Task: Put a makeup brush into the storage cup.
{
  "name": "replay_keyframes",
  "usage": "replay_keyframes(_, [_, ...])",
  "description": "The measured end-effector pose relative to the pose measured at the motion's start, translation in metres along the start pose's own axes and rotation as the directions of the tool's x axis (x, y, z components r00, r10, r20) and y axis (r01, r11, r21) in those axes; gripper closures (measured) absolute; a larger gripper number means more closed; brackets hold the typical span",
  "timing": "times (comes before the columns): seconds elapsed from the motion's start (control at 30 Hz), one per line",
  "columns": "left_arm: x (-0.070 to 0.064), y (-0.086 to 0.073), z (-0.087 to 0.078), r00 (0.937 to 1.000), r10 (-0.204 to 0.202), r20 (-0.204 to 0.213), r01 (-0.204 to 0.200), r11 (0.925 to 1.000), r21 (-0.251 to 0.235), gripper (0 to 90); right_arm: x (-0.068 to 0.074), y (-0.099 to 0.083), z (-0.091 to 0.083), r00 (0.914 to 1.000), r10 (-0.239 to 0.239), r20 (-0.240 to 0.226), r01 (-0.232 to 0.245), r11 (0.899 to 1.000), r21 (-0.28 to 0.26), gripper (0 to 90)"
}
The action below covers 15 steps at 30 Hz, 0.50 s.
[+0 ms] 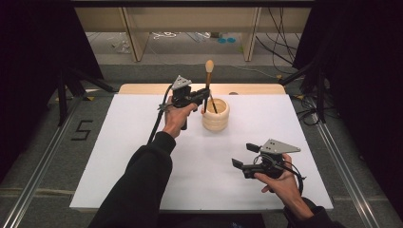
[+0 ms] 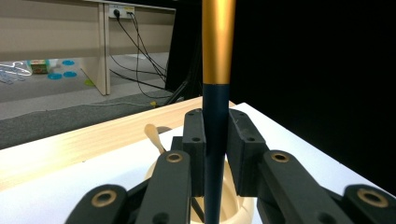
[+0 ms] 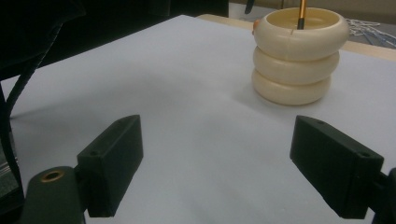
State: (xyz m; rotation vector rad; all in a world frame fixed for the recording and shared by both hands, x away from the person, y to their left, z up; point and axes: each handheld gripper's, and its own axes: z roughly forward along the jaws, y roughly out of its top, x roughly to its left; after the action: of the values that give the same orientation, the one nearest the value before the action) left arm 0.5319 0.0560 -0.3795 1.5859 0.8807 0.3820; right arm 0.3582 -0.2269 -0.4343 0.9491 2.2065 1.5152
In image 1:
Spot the person's left hand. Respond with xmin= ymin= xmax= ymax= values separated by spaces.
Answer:
xmin=162 ymin=96 xmax=199 ymax=140

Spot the white cable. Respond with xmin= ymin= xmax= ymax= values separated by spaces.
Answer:
xmin=151 ymin=30 xmax=179 ymax=41

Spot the clear plastic wrapper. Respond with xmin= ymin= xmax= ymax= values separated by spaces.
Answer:
xmin=110 ymin=32 xmax=131 ymax=53

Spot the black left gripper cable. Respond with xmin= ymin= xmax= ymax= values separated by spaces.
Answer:
xmin=146 ymin=84 xmax=175 ymax=145

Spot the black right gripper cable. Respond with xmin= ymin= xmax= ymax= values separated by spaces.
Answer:
xmin=253 ymin=153 xmax=307 ymax=196

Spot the beige wooden shelf unit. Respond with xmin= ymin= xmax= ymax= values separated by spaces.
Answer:
xmin=74 ymin=6 xmax=313 ymax=63

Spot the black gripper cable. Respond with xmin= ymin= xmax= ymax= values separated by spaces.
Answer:
xmin=253 ymin=153 xmax=307 ymax=196
xmin=146 ymin=84 xmax=175 ymax=145

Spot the wooden spoon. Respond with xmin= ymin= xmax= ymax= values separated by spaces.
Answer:
xmin=202 ymin=59 xmax=215 ymax=115

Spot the black floor cable bundle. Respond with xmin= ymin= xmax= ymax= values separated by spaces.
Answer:
xmin=296 ymin=94 xmax=321 ymax=126

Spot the wooden table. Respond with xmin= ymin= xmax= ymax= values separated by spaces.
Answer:
xmin=118 ymin=83 xmax=287 ymax=95

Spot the person's right hand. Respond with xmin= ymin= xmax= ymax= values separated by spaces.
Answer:
xmin=254 ymin=154 xmax=305 ymax=209

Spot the metal floor rail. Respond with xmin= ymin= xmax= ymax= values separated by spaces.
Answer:
xmin=317 ymin=122 xmax=379 ymax=228
xmin=0 ymin=94 xmax=86 ymax=228

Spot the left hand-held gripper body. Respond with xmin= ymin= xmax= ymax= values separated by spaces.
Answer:
xmin=170 ymin=74 xmax=196 ymax=109

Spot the cream ribbed pen holder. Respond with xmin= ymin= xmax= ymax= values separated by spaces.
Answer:
xmin=201 ymin=97 xmax=231 ymax=133

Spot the black stand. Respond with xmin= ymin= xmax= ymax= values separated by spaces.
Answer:
xmin=278 ymin=60 xmax=327 ymax=124
xmin=56 ymin=66 xmax=115 ymax=127

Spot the white table sheet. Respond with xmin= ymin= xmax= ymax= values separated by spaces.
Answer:
xmin=69 ymin=93 xmax=335 ymax=212

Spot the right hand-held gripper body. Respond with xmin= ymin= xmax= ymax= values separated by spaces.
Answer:
xmin=241 ymin=138 xmax=302 ymax=181

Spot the black curtain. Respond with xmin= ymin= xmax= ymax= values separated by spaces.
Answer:
xmin=293 ymin=0 xmax=403 ymax=219
xmin=0 ymin=0 xmax=104 ymax=179

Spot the black hanging cable bundle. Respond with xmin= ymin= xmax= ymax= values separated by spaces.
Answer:
xmin=255 ymin=8 xmax=298 ymax=66

